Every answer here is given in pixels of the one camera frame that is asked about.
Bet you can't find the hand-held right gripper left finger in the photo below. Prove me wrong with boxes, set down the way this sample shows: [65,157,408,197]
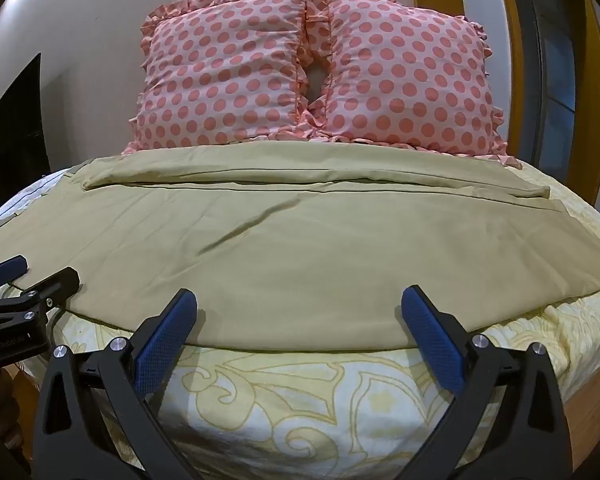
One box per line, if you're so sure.
[32,288,202,480]

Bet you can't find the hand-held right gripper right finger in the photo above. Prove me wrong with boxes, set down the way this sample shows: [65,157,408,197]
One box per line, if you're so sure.
[400,285,569,480]

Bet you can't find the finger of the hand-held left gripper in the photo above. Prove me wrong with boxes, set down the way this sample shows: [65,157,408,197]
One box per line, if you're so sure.
[0,255,30,287]
[19,266,81,312]

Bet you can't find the olive green bed sheet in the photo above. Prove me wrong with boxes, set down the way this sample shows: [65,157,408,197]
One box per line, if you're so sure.
[0,142,600,353]

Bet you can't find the yellow floral bed sheet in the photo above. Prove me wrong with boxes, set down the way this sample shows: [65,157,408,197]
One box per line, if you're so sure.
[0,159,600,480]

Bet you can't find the pink polka dot pillow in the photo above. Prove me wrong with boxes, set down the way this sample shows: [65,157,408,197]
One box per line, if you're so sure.
[304,0,524,169]
[121,0,312,155]

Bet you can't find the yellow framed window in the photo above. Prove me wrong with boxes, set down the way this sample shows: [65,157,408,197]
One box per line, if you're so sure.
[412,0,600,207]

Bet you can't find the dark wall panel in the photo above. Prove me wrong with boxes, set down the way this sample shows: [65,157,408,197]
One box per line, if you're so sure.
[0,52,51,182]

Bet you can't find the wooden bed frame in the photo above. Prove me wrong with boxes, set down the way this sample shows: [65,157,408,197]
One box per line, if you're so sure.
[544,357,600,480]

